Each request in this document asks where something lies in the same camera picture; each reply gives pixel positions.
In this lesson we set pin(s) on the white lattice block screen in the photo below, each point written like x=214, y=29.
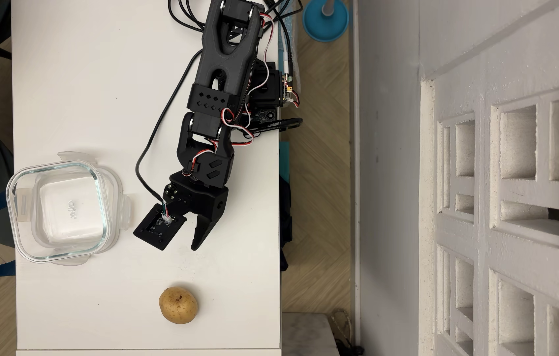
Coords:
x=507, y=222

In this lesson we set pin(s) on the grey stone slab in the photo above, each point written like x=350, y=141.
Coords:
x=309, y=336

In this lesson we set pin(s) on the round blue stand base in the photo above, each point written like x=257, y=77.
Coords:
x=324, y=24

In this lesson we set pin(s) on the dark cloth beside table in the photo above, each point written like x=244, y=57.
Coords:
x=285, y=222

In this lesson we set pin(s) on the black square wrist camera module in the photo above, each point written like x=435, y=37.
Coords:
x=158, y=230

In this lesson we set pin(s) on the green controller circuit board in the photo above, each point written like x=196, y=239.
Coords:
x=289, y=91

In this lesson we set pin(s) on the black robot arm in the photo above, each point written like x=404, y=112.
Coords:
x=225, y=59

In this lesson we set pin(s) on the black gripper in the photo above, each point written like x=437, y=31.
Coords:
x=205, y=201

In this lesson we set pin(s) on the black table clamp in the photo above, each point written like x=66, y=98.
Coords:
x=279, y=123

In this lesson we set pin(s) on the small tan potato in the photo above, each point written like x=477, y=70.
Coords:
x=178, y=305

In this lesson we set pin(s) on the white usb plug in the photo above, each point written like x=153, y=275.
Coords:
x=287, y=57

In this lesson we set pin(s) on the clear glass food container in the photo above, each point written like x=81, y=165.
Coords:
x=27, y=237

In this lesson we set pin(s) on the translucent plastic container lid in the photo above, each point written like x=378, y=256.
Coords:
x=122, y=207

